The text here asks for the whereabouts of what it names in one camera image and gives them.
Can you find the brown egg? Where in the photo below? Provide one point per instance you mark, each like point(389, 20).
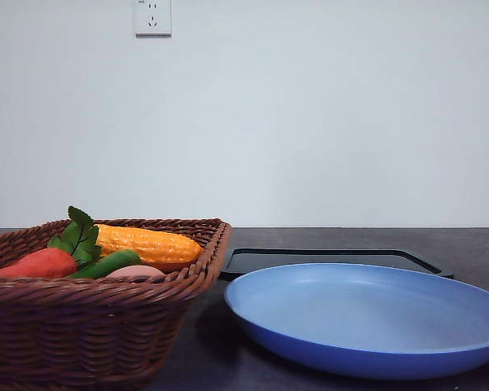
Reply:
point(135, 270)

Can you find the blue plate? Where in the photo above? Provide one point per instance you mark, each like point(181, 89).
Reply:
point(355, 321)

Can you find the brown wicker basket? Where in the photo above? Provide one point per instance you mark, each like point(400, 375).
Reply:
point(118, 332)

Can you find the black tray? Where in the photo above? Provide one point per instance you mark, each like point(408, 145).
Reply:
point(244, 261)

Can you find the yellow toy corn cob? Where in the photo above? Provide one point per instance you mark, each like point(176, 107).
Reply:
point(150, 245)

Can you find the green toy pepper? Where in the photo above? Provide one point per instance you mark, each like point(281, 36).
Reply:
point(108, 263)

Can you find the orange toy carrot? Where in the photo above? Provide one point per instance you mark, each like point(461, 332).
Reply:
point(51, 263)

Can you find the white wall socket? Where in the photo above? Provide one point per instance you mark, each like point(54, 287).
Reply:
point(152, 19)

